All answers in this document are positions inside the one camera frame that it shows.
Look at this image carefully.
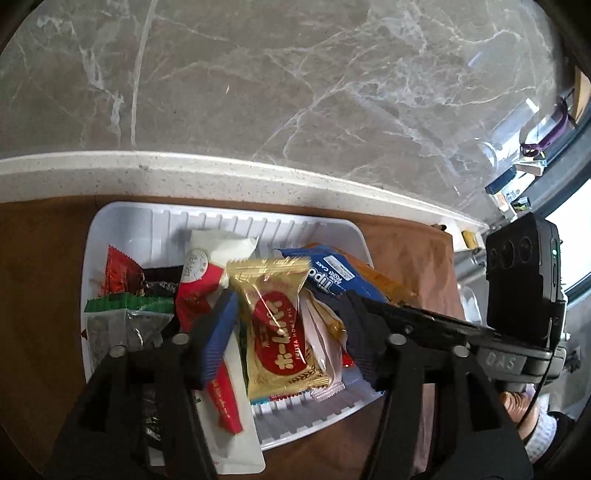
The white ribbed plastic tray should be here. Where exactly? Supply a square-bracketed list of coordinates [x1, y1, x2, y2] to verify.
[79, 202, 386, 450]

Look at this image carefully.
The orange snack packet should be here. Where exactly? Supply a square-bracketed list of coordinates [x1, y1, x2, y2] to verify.
[308, 242, 417, 305]

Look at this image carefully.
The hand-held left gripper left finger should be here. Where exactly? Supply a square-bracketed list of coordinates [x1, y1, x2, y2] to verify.
[44, 288, 241, 480]

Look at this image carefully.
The white red round label packet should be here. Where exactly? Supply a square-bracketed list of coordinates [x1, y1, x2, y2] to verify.
[175, 230, 259, 333]

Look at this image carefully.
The black cable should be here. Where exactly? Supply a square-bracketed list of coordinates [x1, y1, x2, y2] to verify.
[515, 316, 555, 428]

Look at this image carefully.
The person's right forearm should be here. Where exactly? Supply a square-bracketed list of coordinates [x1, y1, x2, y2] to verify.
[526, 410, 563, 467]

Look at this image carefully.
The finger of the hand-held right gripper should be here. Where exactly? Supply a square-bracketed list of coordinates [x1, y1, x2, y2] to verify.
[365, 298, 494, 354]

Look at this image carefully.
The black snack packet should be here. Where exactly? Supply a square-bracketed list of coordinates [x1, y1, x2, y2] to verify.
[141, 265, 183, 296]

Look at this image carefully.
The person's right hand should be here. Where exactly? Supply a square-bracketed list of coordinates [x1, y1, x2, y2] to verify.
[501, 390, 542, 441]

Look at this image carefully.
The green edged seaweed packet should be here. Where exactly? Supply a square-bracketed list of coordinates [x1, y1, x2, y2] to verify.
[84, 295, 176, 365]

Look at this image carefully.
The gold red snack packet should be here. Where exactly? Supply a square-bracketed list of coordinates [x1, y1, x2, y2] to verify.
[226, 257, 333, 401]

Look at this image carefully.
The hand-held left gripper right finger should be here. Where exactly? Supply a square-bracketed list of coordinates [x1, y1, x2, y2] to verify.
[337, 293, 534, 480]

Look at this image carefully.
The silver white red snack packet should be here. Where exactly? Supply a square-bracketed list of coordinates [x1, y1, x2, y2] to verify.
[196, 346, 266, 476]

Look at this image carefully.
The purple strap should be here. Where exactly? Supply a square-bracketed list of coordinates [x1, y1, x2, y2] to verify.
[521, 97, 571, 157]

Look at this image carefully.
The pale pink white snack packet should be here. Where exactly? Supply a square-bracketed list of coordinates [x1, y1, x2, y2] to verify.
[299, 290, 347, 403]

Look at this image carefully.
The blue white box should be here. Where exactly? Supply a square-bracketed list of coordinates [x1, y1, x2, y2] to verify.
[485, 166, 518, 197]

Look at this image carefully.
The blue snack packet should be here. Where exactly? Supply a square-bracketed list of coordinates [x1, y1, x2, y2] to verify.
[277, 247, 389, 305]

